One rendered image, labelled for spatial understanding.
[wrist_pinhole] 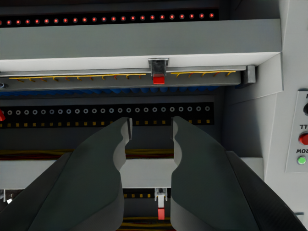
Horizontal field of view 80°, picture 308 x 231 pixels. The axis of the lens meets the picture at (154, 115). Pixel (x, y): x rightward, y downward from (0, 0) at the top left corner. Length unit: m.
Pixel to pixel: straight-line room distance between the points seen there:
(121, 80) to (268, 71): 0.22
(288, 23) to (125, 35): 0.21
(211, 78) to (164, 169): 0.17
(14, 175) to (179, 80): 0.31
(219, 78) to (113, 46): 0.18
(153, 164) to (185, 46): 0.18
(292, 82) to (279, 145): 0.09
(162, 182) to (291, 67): 0.24
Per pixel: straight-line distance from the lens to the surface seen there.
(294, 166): 0.35
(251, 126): 0.36
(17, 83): 0.41
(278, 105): 0.31
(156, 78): 0.20
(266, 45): 0.29
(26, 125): 0.54
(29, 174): 0.37
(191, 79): 0.32
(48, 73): 0.35
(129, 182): 0.31
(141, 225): 0.54
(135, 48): 0.26
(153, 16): 0.44
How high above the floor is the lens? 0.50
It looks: 14 degrees up
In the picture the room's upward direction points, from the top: 178 degrees clockwise
